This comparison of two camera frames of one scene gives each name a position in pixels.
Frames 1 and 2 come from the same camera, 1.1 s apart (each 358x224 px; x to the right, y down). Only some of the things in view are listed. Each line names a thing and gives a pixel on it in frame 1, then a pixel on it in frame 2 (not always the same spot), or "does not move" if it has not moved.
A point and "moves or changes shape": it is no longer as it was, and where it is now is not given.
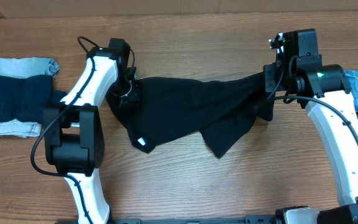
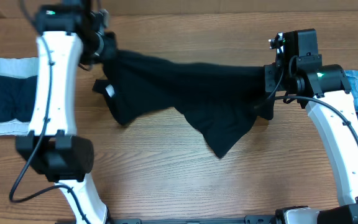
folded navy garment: x=3 y=99 does not move
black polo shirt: x=169 y=109 moves or changes shape
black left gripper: x=137 y=98 to x=112 y=42
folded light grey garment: x=27 y=67 does not move
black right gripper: x=269 y=76 does not move
